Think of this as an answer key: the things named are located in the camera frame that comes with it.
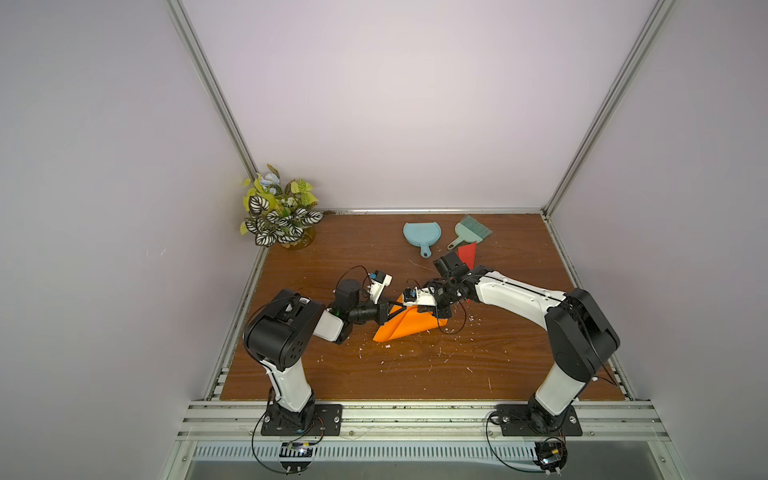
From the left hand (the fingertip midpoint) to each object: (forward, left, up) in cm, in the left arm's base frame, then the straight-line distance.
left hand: (406, 310), depth 86 cm
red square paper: (+25, -23, -6) cm, 34 cm away
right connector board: (-34, -35, -8) cm, 49 cm away
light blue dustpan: (+36, -7, -7) cm, 37 cm away
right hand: (+4, -4, 0) cm, 6 cm away
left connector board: (-33, +27, -9) cm, 44 cm away
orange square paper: (-3, 0, -2) cm, 3 cm away
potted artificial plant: (+24, +39, +16) cm, 49 cm away
